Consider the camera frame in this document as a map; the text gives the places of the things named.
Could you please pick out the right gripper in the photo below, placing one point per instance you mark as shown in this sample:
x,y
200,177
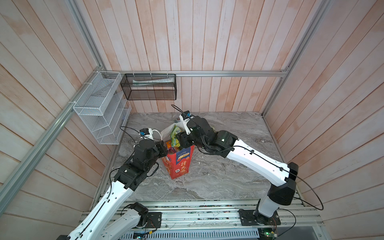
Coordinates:
x,y
183,139

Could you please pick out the green lemon candy bag front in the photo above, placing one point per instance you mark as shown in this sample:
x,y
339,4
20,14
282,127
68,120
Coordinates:
x,y
175,143

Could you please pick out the red paper bag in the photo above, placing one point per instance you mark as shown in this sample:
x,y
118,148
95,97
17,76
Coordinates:
x,y
177,161

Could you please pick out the purple berry candy bag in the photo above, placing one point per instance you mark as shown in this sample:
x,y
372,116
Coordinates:
x,y
169,145

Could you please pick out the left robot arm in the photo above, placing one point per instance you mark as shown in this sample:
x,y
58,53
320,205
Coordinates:
x,y
96,226

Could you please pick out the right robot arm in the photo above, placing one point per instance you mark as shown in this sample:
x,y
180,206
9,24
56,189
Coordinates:
x,y
196,131

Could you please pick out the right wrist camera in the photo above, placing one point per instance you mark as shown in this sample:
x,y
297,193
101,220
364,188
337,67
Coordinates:
x,y
184,118

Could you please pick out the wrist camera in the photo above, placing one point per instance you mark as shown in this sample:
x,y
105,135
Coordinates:
x,y
184,118
146,133

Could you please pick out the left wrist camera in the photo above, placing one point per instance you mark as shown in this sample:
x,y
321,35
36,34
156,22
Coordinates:
x,y
146,133

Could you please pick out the black mesh wall basket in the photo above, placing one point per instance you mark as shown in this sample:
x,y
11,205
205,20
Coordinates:
x,y
149,87

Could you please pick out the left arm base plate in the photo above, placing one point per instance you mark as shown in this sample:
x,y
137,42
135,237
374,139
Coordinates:
x,y
150,220

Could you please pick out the white wire mesh shelf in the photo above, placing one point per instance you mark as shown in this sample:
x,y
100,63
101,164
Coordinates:
x,y
102,108

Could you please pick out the aluminium frame rail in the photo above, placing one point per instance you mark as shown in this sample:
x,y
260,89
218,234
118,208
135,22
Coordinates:
x,y
213,73

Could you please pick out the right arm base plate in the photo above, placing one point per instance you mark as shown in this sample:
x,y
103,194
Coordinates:
x,y
251,218

